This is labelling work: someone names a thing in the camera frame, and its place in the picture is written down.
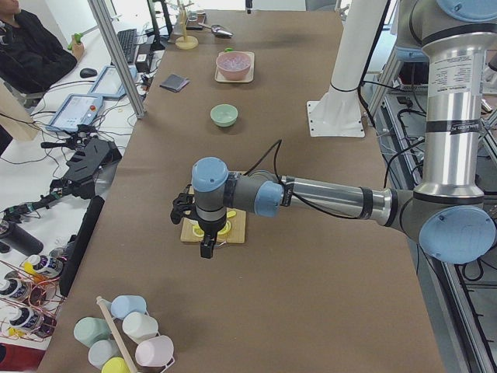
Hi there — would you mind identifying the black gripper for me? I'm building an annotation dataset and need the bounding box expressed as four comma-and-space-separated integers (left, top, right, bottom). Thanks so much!
170, 185, 216, 259

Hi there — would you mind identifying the green ceramic bowl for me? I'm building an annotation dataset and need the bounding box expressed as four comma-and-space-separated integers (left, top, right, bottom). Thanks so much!
210, 103, 238, 127

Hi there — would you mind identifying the pink bowl of ice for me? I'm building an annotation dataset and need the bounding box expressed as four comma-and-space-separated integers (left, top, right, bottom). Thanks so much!
216, 51, 252, 81

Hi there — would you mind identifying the metal ice scoop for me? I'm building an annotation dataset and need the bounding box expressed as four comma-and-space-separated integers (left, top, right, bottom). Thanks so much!
200, 23, 234, 38

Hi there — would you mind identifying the lemon slice by peeled lemon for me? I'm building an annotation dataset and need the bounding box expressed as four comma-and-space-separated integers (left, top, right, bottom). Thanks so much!
192, 224, 204, 238

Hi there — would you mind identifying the bamboo cutting board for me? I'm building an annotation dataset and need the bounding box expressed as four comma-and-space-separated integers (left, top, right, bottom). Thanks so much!
180, 207, 246, 246

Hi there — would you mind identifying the blue plastic cup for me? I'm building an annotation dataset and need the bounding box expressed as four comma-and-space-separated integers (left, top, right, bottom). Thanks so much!
110, 295, 147, 319

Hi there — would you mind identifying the white plastic cup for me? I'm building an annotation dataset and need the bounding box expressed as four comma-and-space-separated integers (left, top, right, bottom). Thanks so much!
122, 312, 158, 343

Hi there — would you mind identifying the pink plastic cup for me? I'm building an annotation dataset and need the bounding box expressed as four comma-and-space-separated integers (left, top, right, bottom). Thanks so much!
135, 335, 175, 368

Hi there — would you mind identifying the black foam bar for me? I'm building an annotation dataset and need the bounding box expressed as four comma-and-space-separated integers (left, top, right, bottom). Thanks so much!
59, 196, 105, 298

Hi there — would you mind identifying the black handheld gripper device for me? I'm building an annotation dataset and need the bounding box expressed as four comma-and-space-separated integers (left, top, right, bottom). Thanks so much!
2, 125, 122, 223

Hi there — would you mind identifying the green plastic cup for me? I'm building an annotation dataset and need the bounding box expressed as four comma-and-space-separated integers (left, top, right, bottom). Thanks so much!
73, 317, 111, 347

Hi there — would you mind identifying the yellow plastic cup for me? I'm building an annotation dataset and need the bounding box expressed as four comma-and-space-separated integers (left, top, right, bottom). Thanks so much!
101, 357, 130, 373

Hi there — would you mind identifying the grey plastic cup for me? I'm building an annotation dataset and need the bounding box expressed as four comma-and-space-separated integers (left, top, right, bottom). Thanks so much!
88, 340, 120, 369

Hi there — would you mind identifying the grey folded cloth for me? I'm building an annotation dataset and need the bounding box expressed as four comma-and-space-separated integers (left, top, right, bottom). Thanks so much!
159, 74, 189, 92

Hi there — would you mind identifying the near blue teach pendant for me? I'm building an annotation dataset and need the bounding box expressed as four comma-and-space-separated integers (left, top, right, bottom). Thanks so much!
46, 94, 103, 133

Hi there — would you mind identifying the blue teach pendant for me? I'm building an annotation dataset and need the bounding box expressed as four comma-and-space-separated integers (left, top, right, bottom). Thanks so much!
88, 65, 126, 99
46, 94, 103, 133

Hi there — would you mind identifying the far blue teach pendant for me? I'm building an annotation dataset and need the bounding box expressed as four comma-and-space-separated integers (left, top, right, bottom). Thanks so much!
88, 65, 126, 99

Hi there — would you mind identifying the black cylinder bottle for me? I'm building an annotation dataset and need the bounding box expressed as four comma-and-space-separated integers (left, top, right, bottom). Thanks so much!
0, 219, 43, 256

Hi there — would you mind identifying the wooden mug tree stand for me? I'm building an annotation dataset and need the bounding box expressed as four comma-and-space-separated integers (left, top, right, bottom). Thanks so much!
175, 1, 198, 51

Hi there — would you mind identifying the black computer mouse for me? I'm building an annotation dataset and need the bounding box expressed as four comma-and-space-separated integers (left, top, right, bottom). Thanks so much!
79, 68, 98, 78

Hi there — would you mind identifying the black keyboard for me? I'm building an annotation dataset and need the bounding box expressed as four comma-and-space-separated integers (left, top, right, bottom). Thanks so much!
116, 29, 137, 64

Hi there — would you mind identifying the person in black jacket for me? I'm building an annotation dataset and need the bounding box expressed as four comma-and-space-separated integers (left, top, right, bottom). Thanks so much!
1, 1, 85, 94

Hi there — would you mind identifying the lemon slice near handle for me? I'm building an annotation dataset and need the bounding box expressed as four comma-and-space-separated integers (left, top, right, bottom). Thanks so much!
218, 221, 231, 235

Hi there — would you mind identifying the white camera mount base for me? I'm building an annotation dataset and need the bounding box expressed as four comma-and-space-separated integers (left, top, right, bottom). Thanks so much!
307, 0, 390, 138

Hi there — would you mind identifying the copper wire bottle rack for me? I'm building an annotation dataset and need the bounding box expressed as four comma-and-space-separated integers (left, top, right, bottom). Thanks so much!
1, 254, 67, 343

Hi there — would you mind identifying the aluminium frame post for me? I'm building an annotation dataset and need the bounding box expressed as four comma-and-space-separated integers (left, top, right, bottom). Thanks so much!
88, 0, 145, 120

